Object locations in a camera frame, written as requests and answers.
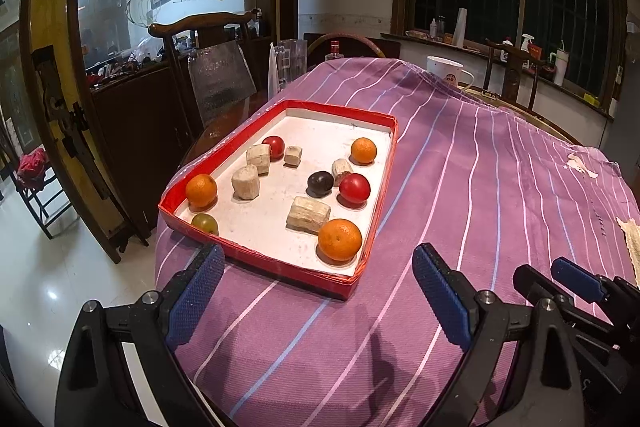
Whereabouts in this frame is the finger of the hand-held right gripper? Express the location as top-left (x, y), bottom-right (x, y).
top-left (513, 263), bottom-right (563, 308)
top-left (551, 257), bottom-right (640, 313)

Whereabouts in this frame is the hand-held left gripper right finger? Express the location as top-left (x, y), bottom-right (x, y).
top-left (411, 243), bottom-right (587, 427)

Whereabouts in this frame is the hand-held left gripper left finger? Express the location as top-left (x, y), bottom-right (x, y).
top-left (54, 243), bottom-right (227, 427)

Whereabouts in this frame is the green round fruit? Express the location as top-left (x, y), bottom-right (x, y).
top-left (191, 213), bottom-right (220, 236)

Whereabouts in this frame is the orange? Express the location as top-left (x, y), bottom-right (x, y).
top-left (317, 218), bottom-right (363, 262)
top-left (185, 174), bottom-right (219, 210)
top-left (350, 137), bottom-right (378, 165)

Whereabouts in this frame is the red tray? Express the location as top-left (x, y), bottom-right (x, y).
top-left (158, 100), bottom-right (399, 301)

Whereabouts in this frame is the red tomato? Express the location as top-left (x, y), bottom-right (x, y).
top-left (339, 173), bottom-right (372, 206)
top-left (261, 135), bottom-right (286, 159)

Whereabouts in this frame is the dark plum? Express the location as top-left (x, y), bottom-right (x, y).
top-left (307, 171), bottom-right (334, 198)

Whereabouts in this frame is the beige loofah cloth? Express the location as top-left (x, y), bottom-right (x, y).
top-left (616, 217), bottom-right (640, 288)

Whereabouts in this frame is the purple striped tablecloth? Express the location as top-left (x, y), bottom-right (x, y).
top-left (154, 56), bottom-right (640, 427)

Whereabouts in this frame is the dark wooden cabinet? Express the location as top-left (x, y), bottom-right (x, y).
top-left (89, 62), bottom-right (201, 228)

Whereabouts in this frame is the black metal stool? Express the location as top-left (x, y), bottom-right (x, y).
top-left (10, 172), bottom-right (68, 240)

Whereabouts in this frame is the wooden chair by window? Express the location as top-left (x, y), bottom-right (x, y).
top-left (484, 38), bottom-right (547, 108)

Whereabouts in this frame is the white tumbler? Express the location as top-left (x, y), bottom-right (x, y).
top-left (553, 41), bottom-right (571, 84)

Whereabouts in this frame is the red cloth bundle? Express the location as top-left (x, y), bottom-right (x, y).
top-left (17, 149), bottom-right (51, 182)

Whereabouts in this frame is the clear plastic chair cover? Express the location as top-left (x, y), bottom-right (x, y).
top-left (188, 41), bottom-right (258, 118)

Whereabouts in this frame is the white mug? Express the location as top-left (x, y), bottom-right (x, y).
top-left (426, 55), bottom-right (475, 88)

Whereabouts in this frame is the clear plastic pitcher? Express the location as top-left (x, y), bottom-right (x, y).
top-left (269, 39), bottom-right (309, 98)

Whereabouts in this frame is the white paper cup stack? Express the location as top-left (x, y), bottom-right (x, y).
top-left (452, 8), bottom-right (468, 48)

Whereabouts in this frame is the dark wooden chair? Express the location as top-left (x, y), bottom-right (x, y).
top-left (148, 9), bottom-right (262, 142)

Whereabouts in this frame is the round wooden chair back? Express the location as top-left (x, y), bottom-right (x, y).
top-left (306, 33), bottom-right (387, 70)

